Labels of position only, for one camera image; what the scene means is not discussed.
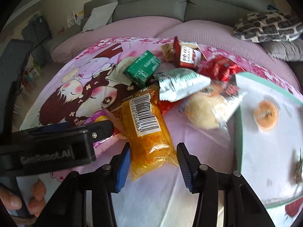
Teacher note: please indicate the grey pillow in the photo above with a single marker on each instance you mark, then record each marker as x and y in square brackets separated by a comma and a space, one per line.
[284, 49]

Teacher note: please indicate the person's left hand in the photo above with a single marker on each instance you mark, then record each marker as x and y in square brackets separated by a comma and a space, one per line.
[37, 191]

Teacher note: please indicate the grey sofa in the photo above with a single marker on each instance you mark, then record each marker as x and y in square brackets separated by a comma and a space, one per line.
[153, 0]

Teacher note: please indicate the clear round bun packet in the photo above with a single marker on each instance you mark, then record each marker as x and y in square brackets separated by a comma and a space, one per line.
[203, 111]

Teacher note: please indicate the beige snack packet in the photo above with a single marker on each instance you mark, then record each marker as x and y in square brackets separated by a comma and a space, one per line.
[168, 50]

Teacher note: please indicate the dark red snack packet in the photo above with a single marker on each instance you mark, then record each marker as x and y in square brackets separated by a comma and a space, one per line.
[187, 58]

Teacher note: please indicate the dark cabinet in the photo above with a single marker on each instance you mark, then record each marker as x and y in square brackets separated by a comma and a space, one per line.
[37, 30]

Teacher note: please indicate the green snack box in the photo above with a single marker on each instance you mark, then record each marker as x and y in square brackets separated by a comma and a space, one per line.
[142, 69]

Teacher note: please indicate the silver green snack packet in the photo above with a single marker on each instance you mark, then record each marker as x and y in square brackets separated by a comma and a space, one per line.
[180, 85]

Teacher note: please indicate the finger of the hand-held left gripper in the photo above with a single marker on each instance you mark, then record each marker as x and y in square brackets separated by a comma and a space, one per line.
[54, 126]
[101, 128]

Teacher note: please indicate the colourful toys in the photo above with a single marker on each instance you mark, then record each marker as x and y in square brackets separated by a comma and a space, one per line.
[33, 72]

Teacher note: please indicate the blue cloth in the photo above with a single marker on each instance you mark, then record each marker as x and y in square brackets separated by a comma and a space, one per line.
[272, 6]

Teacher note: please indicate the black white patterned pillow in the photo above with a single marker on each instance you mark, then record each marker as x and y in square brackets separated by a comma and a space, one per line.
[262, 26]

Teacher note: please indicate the crumpled red foil packet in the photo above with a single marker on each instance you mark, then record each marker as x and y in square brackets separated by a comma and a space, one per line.
[217, 68]

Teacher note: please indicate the purple yellow snack packet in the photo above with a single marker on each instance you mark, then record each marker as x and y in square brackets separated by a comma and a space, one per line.
[97, 117]

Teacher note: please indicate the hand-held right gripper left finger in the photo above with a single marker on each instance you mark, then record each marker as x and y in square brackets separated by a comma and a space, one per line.
[123, 167]

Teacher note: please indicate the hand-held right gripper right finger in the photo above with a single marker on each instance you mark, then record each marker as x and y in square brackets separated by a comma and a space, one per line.
[187, 170]

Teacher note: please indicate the pink ribbed sofa cover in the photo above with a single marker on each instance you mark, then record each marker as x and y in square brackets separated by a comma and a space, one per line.
[142, 30]

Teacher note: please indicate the pale green pillow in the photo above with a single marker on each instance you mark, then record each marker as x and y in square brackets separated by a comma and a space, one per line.
[99, 16]

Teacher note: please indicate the orange snack packet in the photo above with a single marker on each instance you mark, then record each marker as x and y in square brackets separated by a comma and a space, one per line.
[146, 146]

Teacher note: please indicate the white tray with teal rim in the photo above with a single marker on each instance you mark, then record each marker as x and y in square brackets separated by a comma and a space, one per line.
[267, 146]

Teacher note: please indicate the pink printed blanket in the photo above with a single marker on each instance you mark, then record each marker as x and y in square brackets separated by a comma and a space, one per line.
[71, 99]

